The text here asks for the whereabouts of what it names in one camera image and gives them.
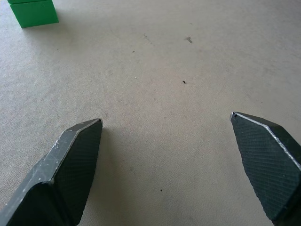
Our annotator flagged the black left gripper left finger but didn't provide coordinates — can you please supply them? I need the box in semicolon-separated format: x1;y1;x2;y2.
0;118;103;226

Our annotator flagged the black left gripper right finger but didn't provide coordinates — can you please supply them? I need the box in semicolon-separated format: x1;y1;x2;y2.
230;112;301;226

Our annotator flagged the green block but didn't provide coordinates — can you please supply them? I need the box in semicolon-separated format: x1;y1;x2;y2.
8;0;59;29

